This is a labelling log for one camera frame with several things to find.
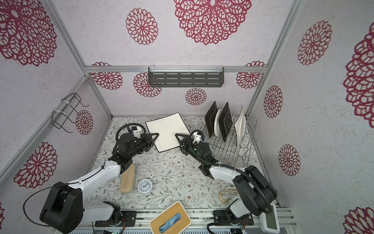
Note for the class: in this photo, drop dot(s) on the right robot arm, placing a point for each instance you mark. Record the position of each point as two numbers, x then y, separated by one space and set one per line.
255 192

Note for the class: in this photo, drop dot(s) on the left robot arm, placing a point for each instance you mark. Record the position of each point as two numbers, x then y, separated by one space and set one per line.
64 209

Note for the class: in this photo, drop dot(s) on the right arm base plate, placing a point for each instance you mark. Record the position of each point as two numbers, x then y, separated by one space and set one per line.
225 216

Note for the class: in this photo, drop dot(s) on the black square plate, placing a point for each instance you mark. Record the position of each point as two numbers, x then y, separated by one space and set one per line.
225 122
210 119

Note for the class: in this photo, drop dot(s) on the black wire wall basket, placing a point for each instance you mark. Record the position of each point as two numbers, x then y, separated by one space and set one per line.
69 106

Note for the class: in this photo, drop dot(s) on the metal wire dish rack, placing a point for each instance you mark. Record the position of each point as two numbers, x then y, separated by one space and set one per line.
231 152

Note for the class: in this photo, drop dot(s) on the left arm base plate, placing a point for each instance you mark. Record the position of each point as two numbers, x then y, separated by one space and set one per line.
118 217

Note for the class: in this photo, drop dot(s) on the white digital timer display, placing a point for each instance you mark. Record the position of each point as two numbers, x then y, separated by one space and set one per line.
269 223

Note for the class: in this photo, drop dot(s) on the grey wall shelf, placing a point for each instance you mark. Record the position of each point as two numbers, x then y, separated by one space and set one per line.
186 78

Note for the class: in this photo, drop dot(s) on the bamboo lid tissue box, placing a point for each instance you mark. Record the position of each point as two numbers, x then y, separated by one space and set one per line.
173 220

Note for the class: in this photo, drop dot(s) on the small white alarm clock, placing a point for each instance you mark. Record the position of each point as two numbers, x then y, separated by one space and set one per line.
145 187

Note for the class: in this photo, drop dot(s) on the white square plate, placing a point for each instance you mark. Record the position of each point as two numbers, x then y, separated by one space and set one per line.
167 127
240 126

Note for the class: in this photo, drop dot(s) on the beige glasses case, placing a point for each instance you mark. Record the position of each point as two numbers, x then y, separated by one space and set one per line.
128 180

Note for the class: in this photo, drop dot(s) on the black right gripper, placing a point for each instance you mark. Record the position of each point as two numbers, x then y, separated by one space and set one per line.
183 143

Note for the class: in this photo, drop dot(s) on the black square plate outer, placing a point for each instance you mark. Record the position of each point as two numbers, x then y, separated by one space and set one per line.
210 119

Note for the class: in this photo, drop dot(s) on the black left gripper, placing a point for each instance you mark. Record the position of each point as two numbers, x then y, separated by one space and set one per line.
147 139

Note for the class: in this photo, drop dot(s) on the black square plate inner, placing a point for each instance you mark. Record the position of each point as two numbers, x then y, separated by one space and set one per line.
225 122

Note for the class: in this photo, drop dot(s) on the white round floral plate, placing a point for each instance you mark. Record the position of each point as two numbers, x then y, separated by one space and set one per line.
217 130

